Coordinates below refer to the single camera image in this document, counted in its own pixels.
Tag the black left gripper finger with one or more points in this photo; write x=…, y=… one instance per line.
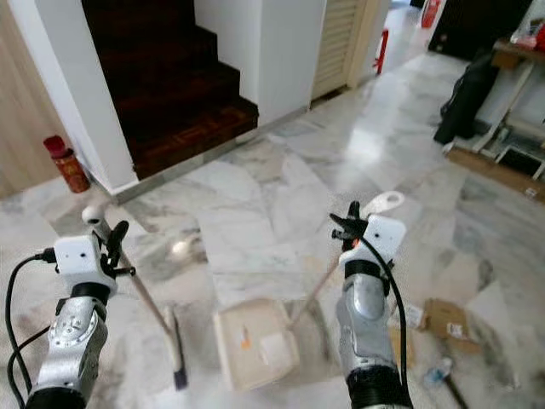
x=117, y=233

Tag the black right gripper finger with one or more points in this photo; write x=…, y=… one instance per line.
x=353, y=213

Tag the cream plastic dustpan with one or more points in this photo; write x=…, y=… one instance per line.
x=255, y=345

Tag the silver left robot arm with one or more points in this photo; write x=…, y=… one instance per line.
x=72, y=336

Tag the red patterned tin can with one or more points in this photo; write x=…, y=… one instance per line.
x=73, y=172

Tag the flat brown cardboard piece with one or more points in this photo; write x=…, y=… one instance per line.
x=451, y=324

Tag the dark wooden staircase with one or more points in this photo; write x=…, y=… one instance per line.
x=170, y=89

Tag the light wooden rack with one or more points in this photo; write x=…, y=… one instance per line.
x=502, y=166

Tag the black bag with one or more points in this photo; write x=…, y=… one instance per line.
x=467, y=98

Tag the clear plastic bottle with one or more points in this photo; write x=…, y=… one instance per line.
x=438, y=373

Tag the red metal stand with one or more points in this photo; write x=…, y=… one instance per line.
x=381, y=51

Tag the beige louvre door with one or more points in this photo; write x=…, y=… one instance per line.
x=335, y=43

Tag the red fire extinguisher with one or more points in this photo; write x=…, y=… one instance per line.
x=430, y=13

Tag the dark cabinet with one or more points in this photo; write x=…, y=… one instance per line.
x=477, y=24

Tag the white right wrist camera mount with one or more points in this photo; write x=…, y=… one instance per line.
x=383, y=234

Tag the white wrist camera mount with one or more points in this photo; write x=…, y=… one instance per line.
x=77, y=260
x=383, y=234

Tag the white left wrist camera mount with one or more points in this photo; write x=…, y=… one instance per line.
x=77, y=260

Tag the light wooden wall panel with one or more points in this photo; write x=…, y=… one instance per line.
x=21, y=102

